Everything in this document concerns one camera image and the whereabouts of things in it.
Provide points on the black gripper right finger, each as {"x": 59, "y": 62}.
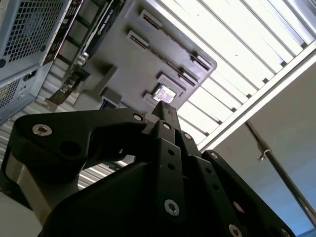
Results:
{"x": 222, "y": 187}

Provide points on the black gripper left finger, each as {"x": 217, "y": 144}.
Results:
{"x": 74, "y": 128}

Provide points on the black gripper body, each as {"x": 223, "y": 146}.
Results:
{"x": 111, "y": 205}

